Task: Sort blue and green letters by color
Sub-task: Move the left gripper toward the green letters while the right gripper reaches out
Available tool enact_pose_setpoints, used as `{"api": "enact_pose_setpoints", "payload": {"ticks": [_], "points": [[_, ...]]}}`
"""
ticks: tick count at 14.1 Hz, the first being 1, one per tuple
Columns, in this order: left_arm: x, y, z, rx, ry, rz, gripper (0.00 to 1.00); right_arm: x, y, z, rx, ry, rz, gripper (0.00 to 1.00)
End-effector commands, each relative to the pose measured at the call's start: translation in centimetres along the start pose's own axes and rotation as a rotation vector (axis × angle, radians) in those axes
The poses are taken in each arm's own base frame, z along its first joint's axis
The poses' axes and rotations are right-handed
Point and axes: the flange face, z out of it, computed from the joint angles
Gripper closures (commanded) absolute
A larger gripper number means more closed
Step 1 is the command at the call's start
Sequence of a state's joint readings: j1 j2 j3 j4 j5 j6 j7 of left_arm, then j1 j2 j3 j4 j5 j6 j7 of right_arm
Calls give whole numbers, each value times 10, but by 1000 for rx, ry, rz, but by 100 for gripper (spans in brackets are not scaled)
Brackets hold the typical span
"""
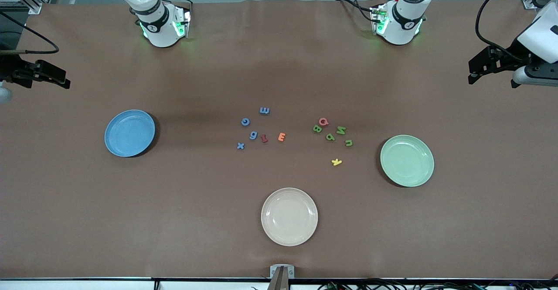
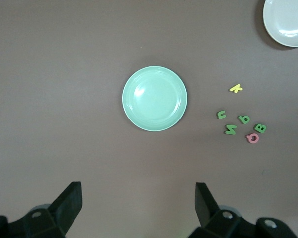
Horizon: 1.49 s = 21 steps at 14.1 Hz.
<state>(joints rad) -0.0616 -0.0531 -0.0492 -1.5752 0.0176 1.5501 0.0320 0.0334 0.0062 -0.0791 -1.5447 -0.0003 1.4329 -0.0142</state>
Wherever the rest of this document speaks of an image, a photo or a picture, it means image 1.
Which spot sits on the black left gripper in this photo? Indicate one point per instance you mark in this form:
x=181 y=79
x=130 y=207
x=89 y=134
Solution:
x=512 y=56

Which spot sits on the green letter a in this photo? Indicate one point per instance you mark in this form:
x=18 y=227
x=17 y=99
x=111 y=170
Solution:
x=330 y=137

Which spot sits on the white table edge rail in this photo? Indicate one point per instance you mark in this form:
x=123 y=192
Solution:
x=87 y=285

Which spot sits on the blue letter c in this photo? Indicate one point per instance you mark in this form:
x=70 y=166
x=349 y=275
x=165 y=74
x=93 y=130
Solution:
x=245 y=118

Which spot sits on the red letter Q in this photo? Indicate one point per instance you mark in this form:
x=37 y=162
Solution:
x=319 y=121

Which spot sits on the blue plate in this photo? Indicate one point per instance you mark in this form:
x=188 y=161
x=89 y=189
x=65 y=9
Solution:
x=126 y=141

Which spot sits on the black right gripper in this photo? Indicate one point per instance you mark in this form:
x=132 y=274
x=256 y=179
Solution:
x=13 y=70

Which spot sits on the beige plate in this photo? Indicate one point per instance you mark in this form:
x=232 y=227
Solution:
x=289 y=216

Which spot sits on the green letter B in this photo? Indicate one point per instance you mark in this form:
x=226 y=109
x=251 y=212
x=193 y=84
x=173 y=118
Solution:
x=317 y=128

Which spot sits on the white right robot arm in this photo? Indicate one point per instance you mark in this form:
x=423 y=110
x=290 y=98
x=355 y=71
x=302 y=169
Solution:
x=161 y=32

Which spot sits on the blue letter m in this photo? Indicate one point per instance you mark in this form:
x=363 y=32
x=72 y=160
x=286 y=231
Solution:
x=264 y=110

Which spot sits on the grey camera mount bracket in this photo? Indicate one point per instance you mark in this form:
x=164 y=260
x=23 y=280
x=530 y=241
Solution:
x=282 y=277

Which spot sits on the orange letter E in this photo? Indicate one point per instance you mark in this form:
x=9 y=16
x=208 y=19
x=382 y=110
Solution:
x=280 y=137

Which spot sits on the blue digit 9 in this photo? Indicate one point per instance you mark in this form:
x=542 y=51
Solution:
x=251 y=137

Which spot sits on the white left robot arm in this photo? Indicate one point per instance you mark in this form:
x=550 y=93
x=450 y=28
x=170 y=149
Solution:
x=401 y=28

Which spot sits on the green letter N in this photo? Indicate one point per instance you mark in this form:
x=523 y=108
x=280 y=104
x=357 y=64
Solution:
x=341 y=129

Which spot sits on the green plate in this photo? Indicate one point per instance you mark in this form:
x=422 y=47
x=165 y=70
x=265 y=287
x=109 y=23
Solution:
x=407 y=172

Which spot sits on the brown table mat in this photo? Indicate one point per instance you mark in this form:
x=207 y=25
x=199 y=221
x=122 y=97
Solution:
x=279 y=63

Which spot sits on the yellow letter k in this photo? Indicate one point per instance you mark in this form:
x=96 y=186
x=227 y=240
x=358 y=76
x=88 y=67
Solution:
x=336 y=162

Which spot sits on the red digit 1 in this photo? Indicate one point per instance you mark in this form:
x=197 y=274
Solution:
x=264 y=138

